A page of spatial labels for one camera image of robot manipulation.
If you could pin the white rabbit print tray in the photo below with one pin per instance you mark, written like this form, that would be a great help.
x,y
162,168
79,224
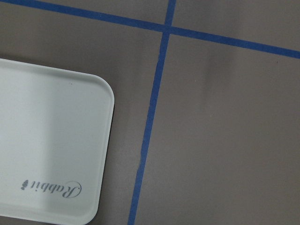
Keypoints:
x,y
54,131

